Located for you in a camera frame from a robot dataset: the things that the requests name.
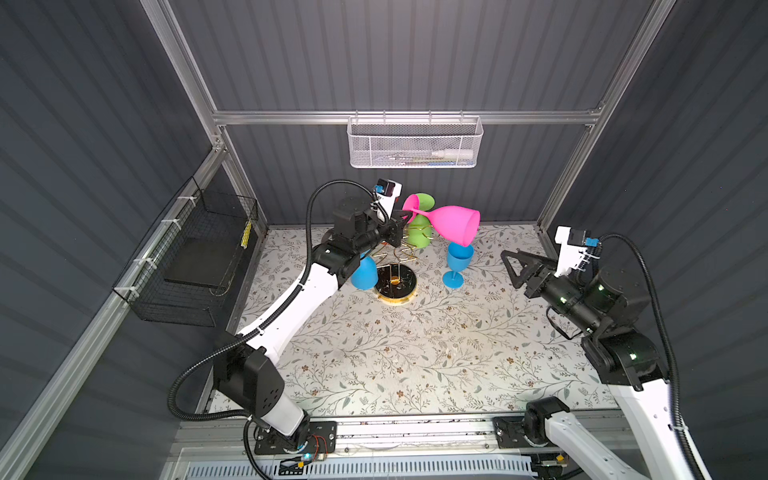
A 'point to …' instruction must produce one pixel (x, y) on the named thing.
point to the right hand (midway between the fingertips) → (513, 257)
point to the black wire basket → (181, 273)
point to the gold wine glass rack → (396, 280)
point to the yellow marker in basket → (246, 236)
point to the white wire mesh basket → (414, 142)
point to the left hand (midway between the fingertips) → (412, 211)
